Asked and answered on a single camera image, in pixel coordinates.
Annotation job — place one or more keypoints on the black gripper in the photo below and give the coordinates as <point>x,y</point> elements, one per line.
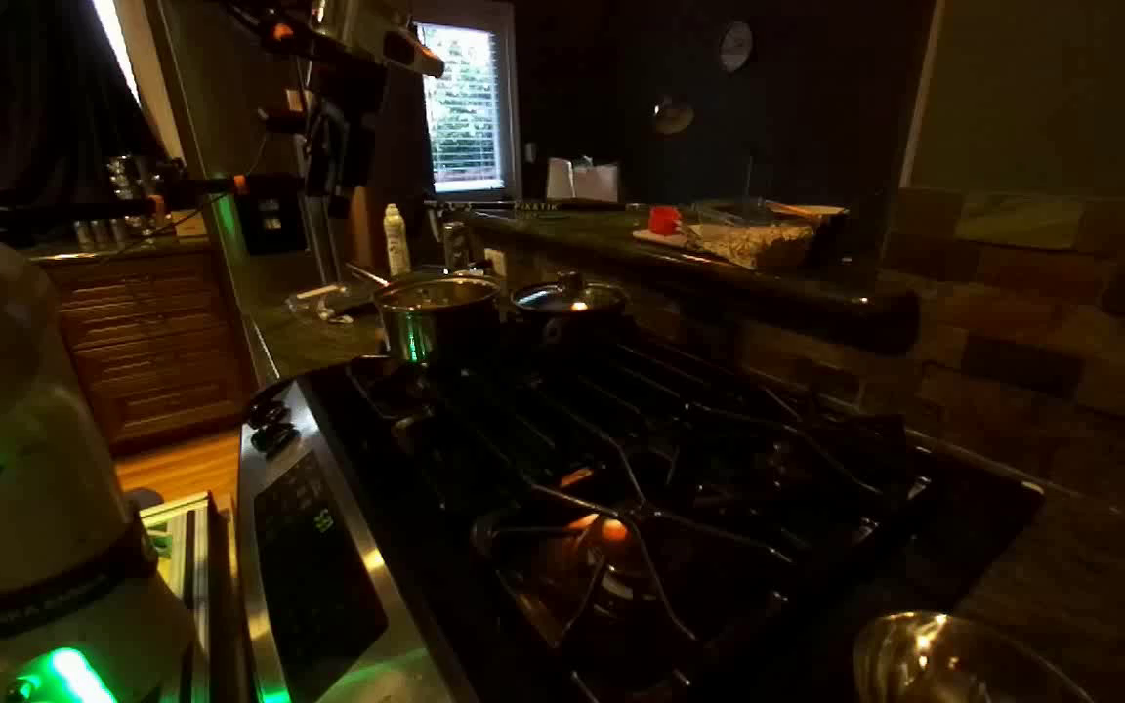
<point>328,117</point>

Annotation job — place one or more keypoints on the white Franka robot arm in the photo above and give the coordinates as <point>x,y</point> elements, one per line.
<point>18,456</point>

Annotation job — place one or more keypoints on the black box with white label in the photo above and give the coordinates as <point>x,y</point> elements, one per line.
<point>270,218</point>

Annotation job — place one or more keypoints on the bright window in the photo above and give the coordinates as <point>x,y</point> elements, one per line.
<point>463,112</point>

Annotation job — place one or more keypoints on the white bottle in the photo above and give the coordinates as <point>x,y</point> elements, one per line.
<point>395,240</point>

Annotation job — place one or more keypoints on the metal faucet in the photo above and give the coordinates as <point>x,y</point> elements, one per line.
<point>455,240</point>

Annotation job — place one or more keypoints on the flat shiny dish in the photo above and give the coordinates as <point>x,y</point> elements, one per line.
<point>328,297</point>

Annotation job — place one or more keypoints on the dark countertop appliance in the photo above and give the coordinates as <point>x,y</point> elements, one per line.
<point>126,182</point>

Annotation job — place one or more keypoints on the wooden cabinet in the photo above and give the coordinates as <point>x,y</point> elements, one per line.
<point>153,345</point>

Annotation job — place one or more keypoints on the glass pot lid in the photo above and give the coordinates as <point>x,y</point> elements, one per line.
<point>566,297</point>

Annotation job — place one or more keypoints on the white cutting board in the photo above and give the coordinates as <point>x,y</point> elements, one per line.
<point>647,242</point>

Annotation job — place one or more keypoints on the red measuring cup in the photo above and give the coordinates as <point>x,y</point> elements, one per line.
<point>665,220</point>

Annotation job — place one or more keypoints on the black gas stove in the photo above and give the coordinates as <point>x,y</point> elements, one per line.
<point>562,520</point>

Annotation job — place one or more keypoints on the clear glass bowl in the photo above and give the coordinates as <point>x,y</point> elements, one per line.
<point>953,659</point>

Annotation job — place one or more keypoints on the black camera on stand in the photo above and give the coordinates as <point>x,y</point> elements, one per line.
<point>204,189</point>

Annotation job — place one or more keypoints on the round dark wall ornament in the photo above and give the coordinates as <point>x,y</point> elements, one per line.
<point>671,113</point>

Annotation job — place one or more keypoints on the round wall clock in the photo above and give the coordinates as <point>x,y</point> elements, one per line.
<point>735,43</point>

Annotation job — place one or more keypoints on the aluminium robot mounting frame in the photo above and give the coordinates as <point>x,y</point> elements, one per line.
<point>197,589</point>

